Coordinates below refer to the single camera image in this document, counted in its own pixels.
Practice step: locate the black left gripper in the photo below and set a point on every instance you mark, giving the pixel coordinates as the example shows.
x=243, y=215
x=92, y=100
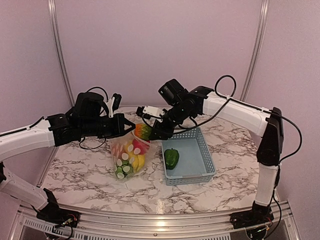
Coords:
x=120, y=119

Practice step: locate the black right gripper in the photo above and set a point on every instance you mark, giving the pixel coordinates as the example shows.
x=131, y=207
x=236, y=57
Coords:
x=164, y=133

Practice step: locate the green orange toy mango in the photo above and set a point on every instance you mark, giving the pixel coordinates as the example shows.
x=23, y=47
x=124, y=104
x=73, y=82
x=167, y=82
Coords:
x=142, y=131

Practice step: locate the red toy apple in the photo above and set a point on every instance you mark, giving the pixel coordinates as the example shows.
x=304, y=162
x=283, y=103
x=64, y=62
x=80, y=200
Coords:
x=140, y=147

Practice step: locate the clear zip top bag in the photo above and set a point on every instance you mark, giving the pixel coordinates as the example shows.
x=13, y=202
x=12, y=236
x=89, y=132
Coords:
x=124, y=140

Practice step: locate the yellow toy banana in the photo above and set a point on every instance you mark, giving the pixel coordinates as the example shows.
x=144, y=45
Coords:
x=137, y=162

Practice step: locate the green toy watermelon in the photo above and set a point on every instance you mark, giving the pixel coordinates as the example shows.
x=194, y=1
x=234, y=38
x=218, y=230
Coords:
x=122, y=169

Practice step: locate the orange toy orange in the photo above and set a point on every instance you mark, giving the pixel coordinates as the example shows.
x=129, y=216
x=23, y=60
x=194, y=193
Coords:
x=117, y=149

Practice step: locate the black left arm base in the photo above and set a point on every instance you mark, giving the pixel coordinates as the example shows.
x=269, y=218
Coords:
x=52, y=213

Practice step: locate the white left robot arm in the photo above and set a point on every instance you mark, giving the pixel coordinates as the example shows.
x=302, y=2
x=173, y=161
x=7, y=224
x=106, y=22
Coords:
x=23, y=140

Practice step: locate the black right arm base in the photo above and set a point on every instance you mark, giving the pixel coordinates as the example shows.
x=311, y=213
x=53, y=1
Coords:
x=258, y=214

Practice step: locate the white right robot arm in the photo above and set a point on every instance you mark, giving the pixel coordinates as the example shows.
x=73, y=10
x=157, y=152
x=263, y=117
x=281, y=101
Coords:
x=262, y=122

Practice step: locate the green toy bell pepper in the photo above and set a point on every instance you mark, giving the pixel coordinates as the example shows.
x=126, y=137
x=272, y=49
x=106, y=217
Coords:
x=171, y=158

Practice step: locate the grey plastic basket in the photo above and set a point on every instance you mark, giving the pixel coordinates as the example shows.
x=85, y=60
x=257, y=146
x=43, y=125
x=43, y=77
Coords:
x=195, y=164

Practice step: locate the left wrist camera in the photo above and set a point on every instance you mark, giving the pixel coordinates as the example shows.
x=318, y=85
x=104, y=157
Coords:
x=113, y=104

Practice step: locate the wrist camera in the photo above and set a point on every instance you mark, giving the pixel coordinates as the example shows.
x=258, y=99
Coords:
x=113, y=104
x=150, y=112

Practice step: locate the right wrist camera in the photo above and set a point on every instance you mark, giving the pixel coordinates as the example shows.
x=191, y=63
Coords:
x=150, y=112

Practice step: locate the aluminium front rail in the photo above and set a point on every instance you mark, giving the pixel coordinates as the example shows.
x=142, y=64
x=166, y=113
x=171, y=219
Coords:
x=108, y=225

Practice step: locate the right aluminium frame post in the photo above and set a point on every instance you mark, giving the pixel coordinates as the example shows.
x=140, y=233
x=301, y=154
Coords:
x=259, y=38

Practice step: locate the aluminium frame post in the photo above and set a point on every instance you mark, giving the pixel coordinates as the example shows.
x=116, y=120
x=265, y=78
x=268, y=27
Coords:
x=59, y=51
x=259, y=38

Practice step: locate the left aluminium frame post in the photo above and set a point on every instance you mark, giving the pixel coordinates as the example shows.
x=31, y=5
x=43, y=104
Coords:
x=59, y=51

